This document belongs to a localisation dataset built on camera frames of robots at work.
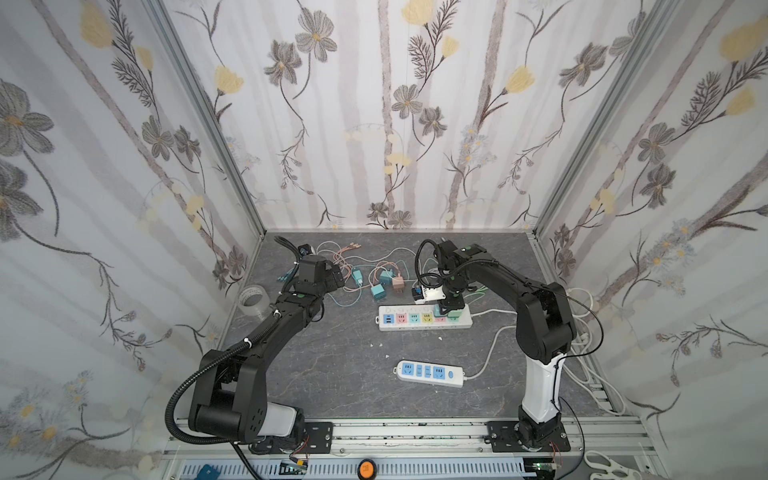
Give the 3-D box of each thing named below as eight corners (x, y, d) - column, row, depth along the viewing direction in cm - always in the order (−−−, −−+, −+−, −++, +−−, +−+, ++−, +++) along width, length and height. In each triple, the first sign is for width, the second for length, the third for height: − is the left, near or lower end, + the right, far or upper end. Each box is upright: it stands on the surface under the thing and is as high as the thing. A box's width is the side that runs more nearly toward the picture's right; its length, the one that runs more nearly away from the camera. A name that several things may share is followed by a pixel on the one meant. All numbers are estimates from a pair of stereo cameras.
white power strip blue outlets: (392, 380, 85) (392, 377, 83) (394, 362, 88) (394, 359, 86) (462, 388, 84) (465, 385, 82) (462, 370, 87) (464, 366, 85)
